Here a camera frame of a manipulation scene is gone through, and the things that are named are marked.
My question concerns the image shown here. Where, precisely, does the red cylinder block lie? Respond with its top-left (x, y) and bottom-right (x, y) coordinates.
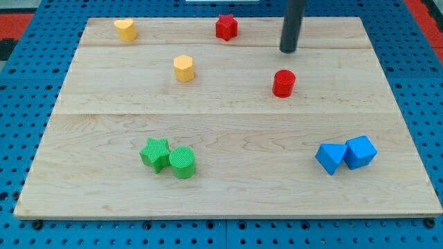
top-left (272, 69), bottom-right (296, 98)

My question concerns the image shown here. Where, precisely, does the green star block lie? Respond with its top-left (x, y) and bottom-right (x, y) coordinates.
top-left (139, 138), bottom-right (170, 174)

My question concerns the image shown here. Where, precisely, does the red star block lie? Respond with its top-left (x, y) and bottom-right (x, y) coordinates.
top-left (215, 14), bottom-right (238, 41)

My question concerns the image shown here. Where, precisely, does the wooden board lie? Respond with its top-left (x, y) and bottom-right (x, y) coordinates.
top-left (14, 17), bottom-right (442, 220)

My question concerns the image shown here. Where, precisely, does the green cylinder block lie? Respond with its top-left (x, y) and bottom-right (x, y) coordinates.
top-left (169, 147), bottom-right (196, 179)

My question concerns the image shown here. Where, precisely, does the yellow hexagon block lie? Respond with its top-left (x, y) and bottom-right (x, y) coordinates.
top-left (173, 55), bottom-right (195, 82)

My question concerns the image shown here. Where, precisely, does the blue triangle block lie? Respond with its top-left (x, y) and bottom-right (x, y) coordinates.
top-left (315, 143), bottom-right (347, 176)

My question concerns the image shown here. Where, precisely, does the yellow heart block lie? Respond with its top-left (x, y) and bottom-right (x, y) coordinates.
top-left (114, 18), bottom-right (138, 42)

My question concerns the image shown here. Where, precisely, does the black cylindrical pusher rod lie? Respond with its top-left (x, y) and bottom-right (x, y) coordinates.
top-left (280, 0), bottom-right (307, 53)

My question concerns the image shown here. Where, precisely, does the blue cube block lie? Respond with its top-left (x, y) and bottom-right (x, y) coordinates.
top-left (343, 136), bottom-right (377, 170)

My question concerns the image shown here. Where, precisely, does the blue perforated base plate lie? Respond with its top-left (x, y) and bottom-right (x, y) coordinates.
top-left (1, 1), bottom-right (442, 248)

